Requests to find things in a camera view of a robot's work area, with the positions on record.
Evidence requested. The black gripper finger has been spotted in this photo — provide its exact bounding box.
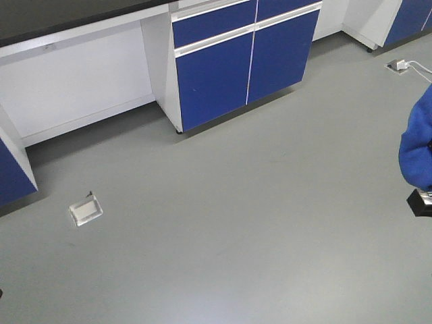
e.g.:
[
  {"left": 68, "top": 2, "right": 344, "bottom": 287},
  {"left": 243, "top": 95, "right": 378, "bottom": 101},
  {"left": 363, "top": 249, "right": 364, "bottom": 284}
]
[{"left": 406, "top": 188, "right": 431, "bottom": 217}]

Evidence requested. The blue cloth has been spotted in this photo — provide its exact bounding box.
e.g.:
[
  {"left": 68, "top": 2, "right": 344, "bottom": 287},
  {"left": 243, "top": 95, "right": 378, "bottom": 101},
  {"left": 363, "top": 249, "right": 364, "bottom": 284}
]
[{"left": 398, "top": 86, "right": 431, "bottom": 192}]

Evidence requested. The floor socket with plug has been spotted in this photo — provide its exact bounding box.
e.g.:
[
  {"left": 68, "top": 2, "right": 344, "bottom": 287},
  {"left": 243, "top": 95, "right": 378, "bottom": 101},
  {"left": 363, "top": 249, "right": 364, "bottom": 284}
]
[{"left": 386, "top": 59, "right": 410, "bottom": 72}]

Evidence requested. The blue cabinet far right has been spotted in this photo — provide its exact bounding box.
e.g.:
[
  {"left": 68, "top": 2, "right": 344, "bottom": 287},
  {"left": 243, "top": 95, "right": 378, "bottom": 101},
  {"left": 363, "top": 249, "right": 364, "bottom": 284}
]
[{"left": 342, "top": 0, "right": 431, "bottom": 51}]

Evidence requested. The silver floor outlet box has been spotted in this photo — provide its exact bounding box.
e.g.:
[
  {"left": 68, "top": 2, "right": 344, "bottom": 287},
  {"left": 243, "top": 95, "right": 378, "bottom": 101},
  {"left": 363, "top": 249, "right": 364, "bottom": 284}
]
[{"left": 68, "top": 191, "right": 103, "bottom": 227}]

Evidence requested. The blue cabinet at left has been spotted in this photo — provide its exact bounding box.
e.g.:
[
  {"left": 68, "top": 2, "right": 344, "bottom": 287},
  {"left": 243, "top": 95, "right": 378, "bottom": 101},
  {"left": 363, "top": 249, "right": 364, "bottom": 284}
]
[{"left": 1, "top": 107, "right": 38, "bottom": 207}]

